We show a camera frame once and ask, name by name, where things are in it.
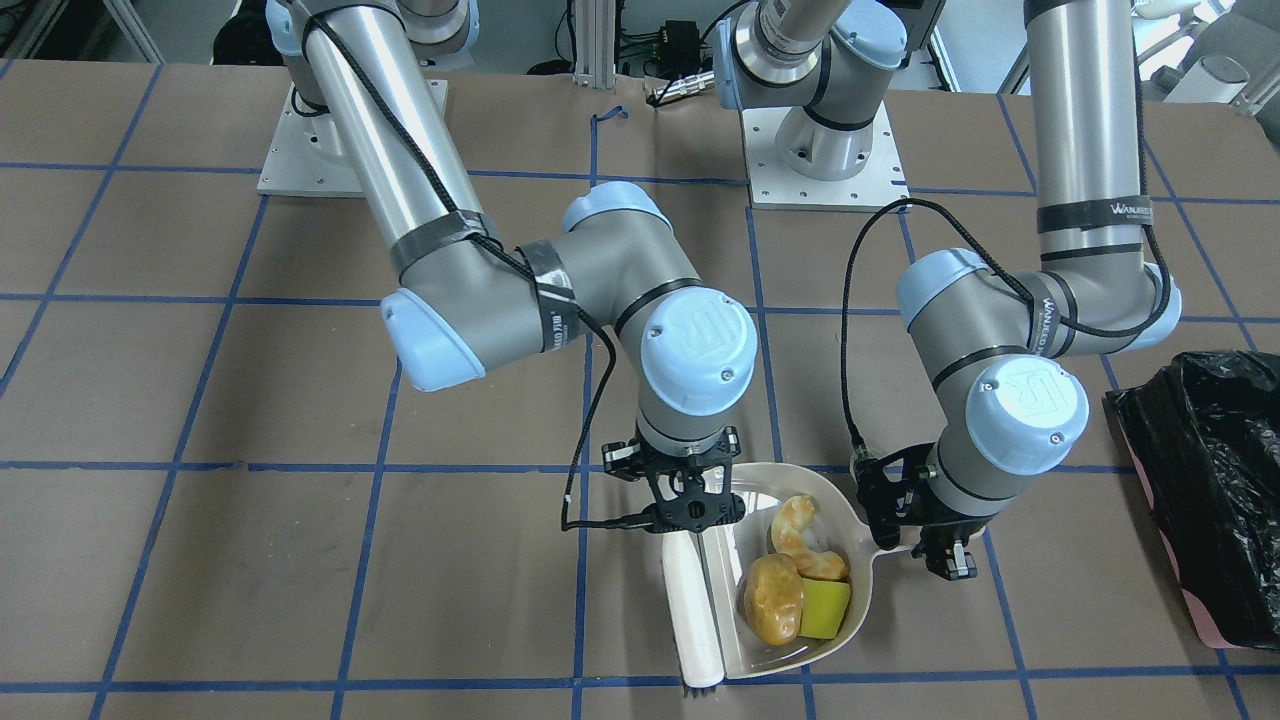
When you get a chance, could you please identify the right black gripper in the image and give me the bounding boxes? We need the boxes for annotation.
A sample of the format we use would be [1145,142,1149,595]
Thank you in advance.
[602,427,746,534]

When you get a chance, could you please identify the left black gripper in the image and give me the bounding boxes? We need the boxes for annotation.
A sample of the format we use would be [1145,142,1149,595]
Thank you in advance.
[851,445,991,582]

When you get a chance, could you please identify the curved bread piece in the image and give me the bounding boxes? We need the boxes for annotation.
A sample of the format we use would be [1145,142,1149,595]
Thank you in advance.
[769,495,850,582]

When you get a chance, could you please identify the brown potato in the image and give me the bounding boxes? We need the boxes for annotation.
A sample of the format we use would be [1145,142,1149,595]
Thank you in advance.
[742,553,804,647]

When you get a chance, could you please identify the yellow green sponge piece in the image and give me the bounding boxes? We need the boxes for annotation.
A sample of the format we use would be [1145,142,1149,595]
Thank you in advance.
[797,578,852,641]

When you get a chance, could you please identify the beige plastic dustpan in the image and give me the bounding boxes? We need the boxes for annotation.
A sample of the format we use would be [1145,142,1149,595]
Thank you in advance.
[663,462,886,679]

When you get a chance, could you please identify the white hand brush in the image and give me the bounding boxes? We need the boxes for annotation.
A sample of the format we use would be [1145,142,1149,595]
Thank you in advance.
[660,530,724,697]

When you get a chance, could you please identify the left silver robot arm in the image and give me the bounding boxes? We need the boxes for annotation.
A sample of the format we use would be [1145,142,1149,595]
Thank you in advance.
[710,1,1181,580]

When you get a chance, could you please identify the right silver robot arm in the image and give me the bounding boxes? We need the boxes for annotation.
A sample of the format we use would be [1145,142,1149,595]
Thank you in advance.
[266,1,758,533]

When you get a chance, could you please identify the pink bin with black bag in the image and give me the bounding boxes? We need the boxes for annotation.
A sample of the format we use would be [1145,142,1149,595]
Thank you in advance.
[1103,350,1279,651]

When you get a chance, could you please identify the black power adapter box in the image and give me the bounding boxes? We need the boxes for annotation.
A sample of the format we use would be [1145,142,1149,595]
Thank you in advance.
[630,20,703,77]

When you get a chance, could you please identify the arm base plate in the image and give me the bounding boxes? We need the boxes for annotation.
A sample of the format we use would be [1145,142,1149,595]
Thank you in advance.
[741,105,910,211]
[257,79,449,199]

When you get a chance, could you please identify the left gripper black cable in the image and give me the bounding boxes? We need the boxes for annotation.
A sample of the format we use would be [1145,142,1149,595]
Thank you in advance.
[840,76,1176,466]

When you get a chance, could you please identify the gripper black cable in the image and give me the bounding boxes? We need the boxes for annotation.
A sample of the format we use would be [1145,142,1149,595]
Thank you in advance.
[300,0,660,533]
[840,76,1176,466]

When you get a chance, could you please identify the silver cable connector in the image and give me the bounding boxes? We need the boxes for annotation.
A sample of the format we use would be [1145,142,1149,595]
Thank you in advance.
[645,70,716,108]

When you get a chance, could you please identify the aluminium frame post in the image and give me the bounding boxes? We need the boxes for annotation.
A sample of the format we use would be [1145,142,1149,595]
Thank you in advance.
[570,0,620,94]

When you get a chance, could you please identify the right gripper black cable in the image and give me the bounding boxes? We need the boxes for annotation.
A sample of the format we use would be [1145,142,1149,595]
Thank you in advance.
[300,0,660,533]

